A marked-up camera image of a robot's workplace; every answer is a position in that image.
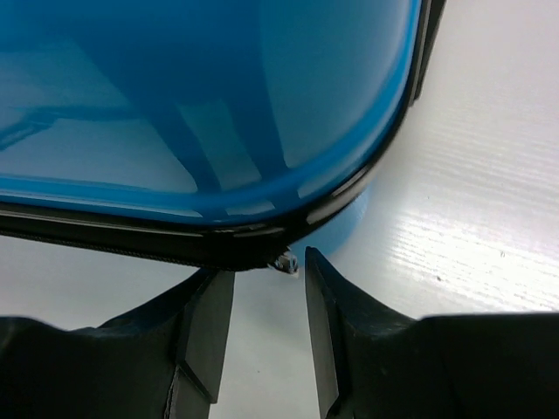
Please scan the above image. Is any blue kids suitcase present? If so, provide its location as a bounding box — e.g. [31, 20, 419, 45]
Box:
[1, 1, 445, 271]

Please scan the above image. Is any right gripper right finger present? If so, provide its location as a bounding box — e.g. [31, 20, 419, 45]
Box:
[305, 248, 558, 418]

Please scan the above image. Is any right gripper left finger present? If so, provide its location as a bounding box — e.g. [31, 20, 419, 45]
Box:
[1, 269, 235, 418]

